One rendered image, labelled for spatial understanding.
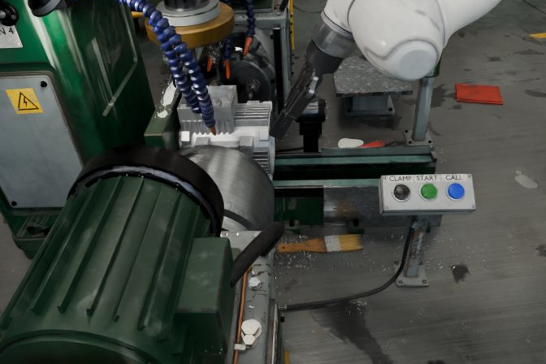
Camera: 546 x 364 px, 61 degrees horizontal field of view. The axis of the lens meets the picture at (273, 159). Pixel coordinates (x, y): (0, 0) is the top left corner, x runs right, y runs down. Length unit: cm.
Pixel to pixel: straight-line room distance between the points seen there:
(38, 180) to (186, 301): 72
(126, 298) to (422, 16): 55
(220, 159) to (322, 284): 40
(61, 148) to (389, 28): 67
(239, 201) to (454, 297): 55
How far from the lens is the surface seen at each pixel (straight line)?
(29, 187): 114
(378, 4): 77
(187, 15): 94
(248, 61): 126
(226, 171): 83
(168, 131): 102
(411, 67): 72
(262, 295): 63
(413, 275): 111
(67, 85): 94
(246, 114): 107
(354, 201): 115
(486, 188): 139
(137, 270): 44
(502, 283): 117
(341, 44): 90
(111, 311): 42
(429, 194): 92
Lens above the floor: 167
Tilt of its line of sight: 37 degrees down
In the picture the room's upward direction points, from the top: 4 degrees counter-clockwise
